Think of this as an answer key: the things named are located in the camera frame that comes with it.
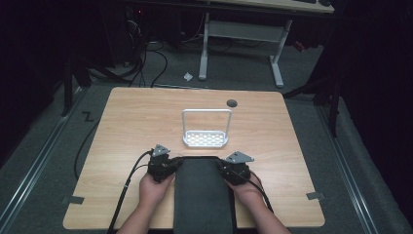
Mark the grey tape piece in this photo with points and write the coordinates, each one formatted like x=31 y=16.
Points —
x=74 y=199
x=315 y=195

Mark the white paper scrap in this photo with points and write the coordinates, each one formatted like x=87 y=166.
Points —
x=188 y=76

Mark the metal floor rail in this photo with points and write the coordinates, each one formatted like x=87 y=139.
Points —
x=39 y=162
x=349 y=175

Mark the black metal stand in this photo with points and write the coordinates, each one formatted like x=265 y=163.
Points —
x=332 y=107
x=67 y=87

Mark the white-framed desk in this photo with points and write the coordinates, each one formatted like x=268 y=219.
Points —
x=243 y=31

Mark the grey and yellow cloth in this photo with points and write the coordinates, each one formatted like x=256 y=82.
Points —
x=203 y=195

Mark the person's left hand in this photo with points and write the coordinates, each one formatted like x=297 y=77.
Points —
x=152 y=191

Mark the red object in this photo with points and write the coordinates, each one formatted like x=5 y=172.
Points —
x=299 y=46

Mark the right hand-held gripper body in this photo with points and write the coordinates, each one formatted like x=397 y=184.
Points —
x=239 y=169

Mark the person's right hand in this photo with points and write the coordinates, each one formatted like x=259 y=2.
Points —
x=246 y=191

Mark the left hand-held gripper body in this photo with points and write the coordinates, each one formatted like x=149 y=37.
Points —
x=159 y=164

